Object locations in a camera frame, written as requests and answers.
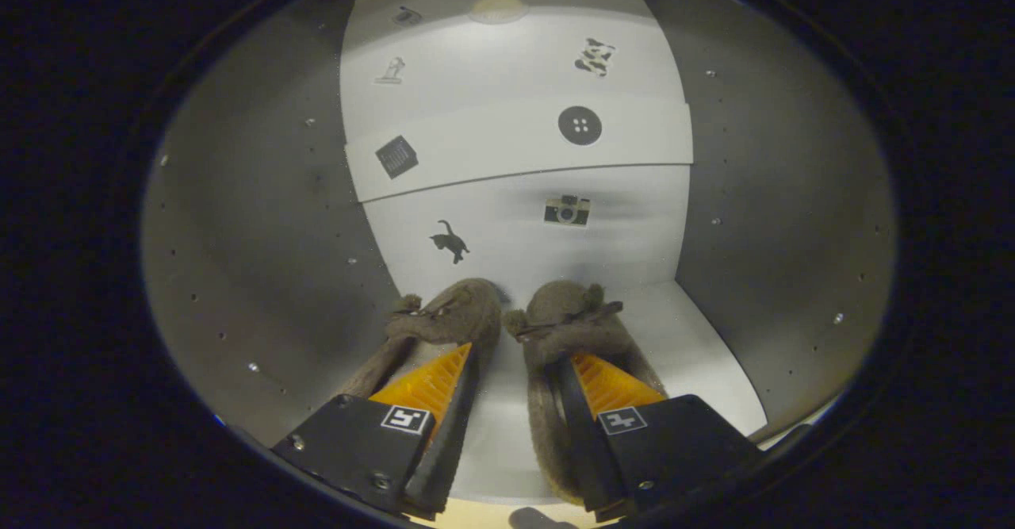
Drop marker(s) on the grey shoe cabinet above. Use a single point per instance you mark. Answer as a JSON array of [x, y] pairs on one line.
[[238, 235]]

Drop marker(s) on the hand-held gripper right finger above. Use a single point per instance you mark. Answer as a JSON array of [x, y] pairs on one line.
[[579, 434]]

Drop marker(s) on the brown fuzzy shoe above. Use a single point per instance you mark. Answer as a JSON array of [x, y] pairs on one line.
[[456, 315], [563, 315]]

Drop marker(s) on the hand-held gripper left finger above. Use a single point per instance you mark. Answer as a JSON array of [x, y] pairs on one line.
[[456, 434]]

